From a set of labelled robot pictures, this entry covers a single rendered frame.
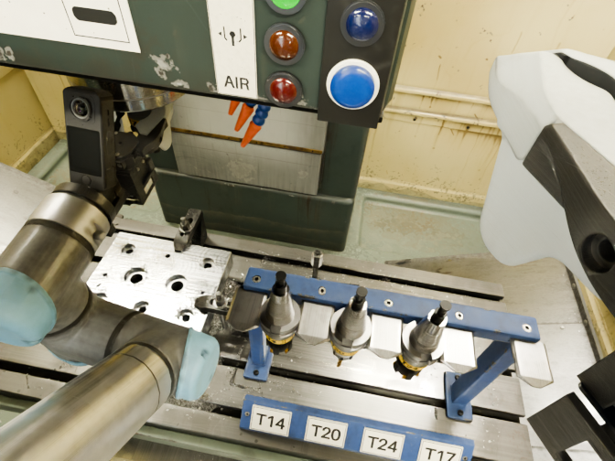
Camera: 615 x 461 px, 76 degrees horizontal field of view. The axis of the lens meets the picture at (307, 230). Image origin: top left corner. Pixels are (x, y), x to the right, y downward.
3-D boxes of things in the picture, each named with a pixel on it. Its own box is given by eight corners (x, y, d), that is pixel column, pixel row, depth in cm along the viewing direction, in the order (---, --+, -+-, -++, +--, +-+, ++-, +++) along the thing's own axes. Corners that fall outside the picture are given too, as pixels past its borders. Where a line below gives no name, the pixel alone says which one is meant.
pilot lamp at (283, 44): (298, 66, 26) (300, 31, 25) (266, 61, 26) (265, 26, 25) (300, 61, 27) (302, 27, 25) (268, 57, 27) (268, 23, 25)
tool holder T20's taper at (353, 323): (368, 316, 61) (376, 294, 56) (362, 343, 58) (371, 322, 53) (339, 309, 62) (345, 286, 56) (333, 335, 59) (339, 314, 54)
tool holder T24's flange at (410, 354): (435, 329, 63) (440, 322, 61) (443, 367, 59) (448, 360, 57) (396, 327, 63) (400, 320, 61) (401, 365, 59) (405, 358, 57)
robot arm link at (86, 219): (10, 212, 41) (84, 225, 41) (36, 182, 44) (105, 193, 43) (44, 253, 47) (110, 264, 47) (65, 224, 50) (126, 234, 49)
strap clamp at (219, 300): (253, 338, 92) (250, 306, 81) (199, 328, 93) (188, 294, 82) (256, 326, 94) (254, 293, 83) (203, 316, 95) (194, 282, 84)
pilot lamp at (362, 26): (376, 47, 24) (383, 8, 23) (341, 42, 25) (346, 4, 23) (377, 43, 25) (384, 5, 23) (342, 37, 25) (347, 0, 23)
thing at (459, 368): (477, 377, 58) (479, 375, 57) (440, 369, 58) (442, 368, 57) (471, 333, 62) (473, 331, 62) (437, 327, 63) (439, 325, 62)
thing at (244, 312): (256, 335, 60) (256, 332, 59) (222, 328, 60) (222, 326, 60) (267, 295, 65) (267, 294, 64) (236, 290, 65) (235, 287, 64)
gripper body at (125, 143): (112, 168, 58) (68, 231, 51) (90, 120, 51) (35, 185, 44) (162, 176, 58) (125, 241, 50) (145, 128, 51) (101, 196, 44)
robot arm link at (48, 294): (-14, 344, 41) (-72, 306, 34) (47, 258, 48) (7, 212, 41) (58, 358, 41) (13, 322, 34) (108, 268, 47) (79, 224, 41)
